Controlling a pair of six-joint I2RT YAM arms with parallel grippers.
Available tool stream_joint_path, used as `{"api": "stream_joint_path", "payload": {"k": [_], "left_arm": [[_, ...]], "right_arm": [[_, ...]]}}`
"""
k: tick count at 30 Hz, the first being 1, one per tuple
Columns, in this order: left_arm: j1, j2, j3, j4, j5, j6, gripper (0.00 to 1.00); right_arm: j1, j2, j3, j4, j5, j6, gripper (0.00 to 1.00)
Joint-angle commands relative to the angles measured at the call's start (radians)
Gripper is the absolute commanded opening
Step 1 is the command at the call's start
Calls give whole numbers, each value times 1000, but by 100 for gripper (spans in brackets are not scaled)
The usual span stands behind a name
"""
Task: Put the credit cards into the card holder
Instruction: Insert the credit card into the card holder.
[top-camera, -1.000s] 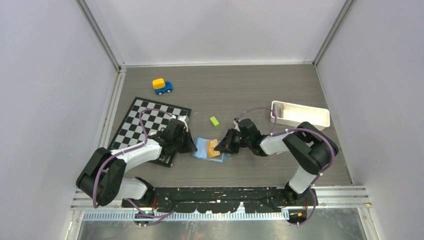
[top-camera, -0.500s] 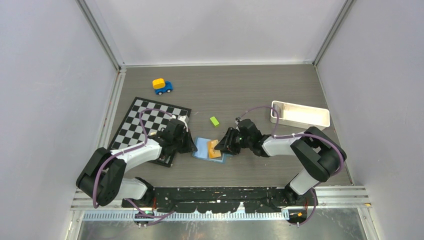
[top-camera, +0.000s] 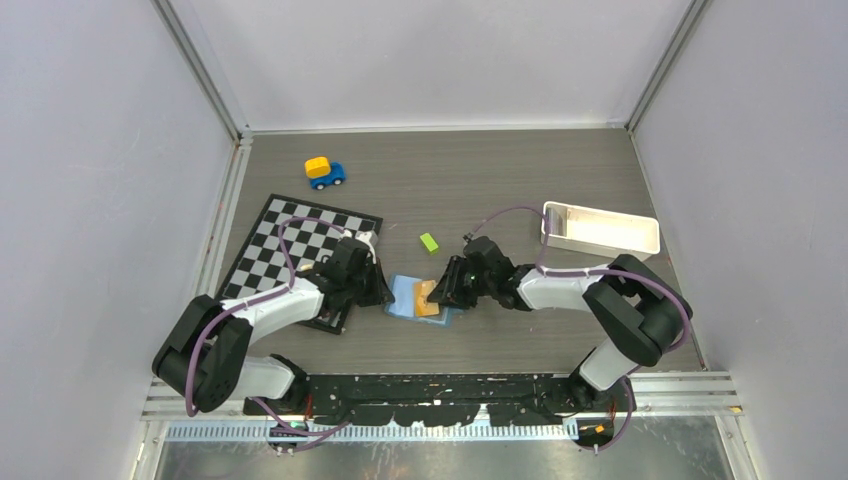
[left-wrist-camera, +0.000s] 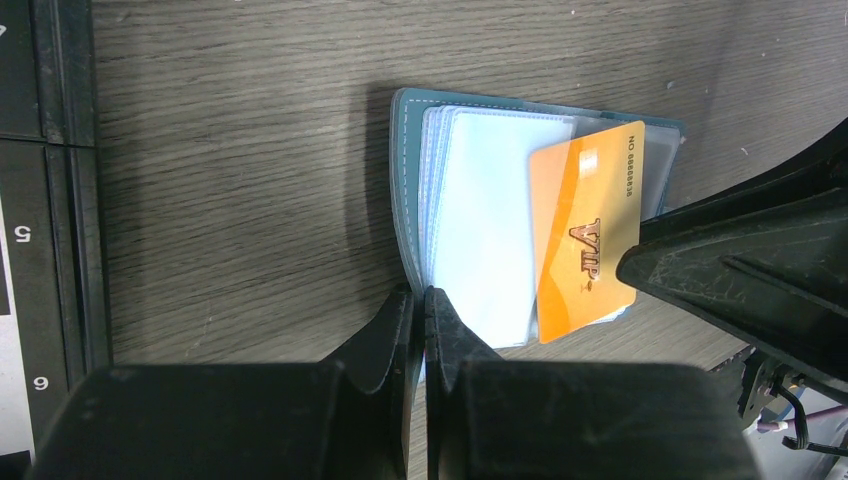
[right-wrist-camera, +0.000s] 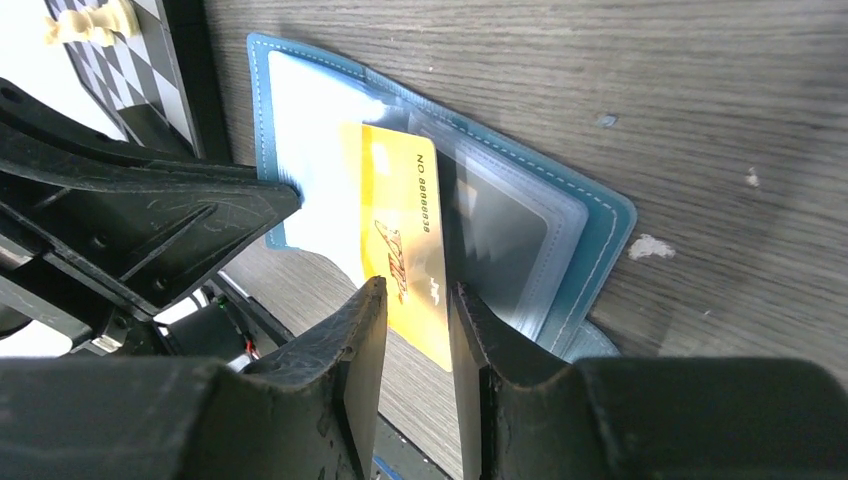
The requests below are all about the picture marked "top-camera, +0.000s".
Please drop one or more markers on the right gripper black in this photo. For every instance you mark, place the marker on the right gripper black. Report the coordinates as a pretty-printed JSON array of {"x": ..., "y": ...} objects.
[{"x": 449, "y": 289}]

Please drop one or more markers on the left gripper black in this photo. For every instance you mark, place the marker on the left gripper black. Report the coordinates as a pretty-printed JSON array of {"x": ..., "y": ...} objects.
[{"x": 380, "y": 293}]

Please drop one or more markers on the orange VIP credit card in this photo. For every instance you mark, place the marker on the orange VIP credit card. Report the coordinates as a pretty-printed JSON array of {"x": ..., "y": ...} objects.
[{"x": 423, "y": 307}]

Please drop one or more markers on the blue card holder wallet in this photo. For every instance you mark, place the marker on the blue card holder wallet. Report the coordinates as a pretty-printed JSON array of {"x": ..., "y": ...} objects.
[{"x": 410, "y": 302}]

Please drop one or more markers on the stack of credit cards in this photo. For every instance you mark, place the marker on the stack of credit cards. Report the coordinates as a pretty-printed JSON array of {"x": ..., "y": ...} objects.
[{"x": 556, "y": 223}]

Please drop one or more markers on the white plastic box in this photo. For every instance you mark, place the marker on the white plastic box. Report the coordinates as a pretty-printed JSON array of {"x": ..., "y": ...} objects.
[{"x": 602, "y": 232}]

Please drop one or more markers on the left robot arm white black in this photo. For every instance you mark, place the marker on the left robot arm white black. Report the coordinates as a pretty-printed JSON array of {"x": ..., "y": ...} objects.
[{"x": 205, "y": 356}]

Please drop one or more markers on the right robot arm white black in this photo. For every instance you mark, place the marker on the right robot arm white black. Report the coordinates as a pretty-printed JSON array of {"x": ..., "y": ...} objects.
[{"x": 641, "y": 315}]

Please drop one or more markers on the green block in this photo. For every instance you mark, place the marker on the green block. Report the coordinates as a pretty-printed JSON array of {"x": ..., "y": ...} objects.
[{"x": 429, "y": 243}]

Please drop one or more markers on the black white chessboard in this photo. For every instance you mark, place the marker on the black white chessboard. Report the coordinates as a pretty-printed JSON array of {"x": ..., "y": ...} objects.
[{"x": 266, "y": 285}]

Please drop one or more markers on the blue yellow toy car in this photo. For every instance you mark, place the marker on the blue yellow toy car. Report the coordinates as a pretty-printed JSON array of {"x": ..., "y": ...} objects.
[{"x": 321, "y": 172}]

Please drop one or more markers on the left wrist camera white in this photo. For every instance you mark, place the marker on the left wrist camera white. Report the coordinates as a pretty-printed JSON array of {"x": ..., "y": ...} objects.
[{"x": 370, "y": 240}]

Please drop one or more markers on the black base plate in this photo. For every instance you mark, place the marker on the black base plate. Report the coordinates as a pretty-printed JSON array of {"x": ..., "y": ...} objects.
[{"x": 442, "y": 400}]

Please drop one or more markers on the aluminium frame rail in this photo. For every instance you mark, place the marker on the aluminium frame rail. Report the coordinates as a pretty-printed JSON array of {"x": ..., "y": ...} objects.
[{"x": 659, "y": 395}]

